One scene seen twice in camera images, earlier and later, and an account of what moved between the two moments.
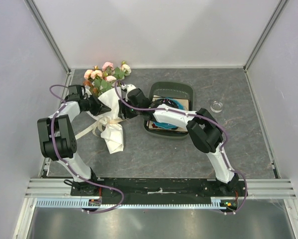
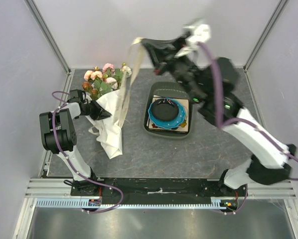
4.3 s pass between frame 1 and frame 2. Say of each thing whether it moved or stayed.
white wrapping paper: moved
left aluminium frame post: stayed
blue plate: stayed
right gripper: moved
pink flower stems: stayed
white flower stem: stayed
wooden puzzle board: stayed
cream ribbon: moved
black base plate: stayed
